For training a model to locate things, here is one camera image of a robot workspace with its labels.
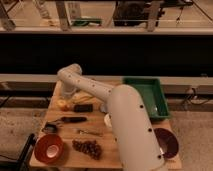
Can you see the white cup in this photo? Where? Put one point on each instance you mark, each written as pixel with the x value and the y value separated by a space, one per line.
pixel 107 121

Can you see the orange apple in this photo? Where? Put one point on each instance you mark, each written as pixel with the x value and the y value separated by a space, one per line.
pixel 63 105

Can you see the black rectangular block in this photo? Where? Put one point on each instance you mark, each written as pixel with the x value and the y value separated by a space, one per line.
pixel 83 108

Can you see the green plastic tray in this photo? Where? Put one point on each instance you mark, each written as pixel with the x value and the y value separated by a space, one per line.
pixel 153 96

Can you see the purple bowl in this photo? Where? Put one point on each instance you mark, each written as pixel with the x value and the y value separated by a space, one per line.
pixel 168 142

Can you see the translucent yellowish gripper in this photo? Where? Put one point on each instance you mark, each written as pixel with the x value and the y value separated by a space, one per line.
pixel 67 95

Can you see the bunch of dark grapes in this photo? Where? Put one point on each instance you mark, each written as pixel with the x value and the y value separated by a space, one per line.
pixel 91 148

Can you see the black handled tool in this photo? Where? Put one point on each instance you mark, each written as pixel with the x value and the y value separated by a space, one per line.
pixel 70 120

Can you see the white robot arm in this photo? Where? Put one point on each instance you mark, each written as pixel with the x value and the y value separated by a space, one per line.
pixel 138 147

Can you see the metal key tool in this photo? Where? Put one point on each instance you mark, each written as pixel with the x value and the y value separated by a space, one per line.
pixel 90 133

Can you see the black chair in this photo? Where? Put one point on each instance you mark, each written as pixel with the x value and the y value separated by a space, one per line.
pixel 15 164

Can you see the small black clip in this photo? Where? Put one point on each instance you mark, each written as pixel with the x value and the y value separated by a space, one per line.
pixel 49 128

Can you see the yellow banana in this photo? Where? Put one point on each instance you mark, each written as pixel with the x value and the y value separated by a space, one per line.
pixel 80 98

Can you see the red bowl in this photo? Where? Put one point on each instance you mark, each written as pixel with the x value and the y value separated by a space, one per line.
pixel 48 148

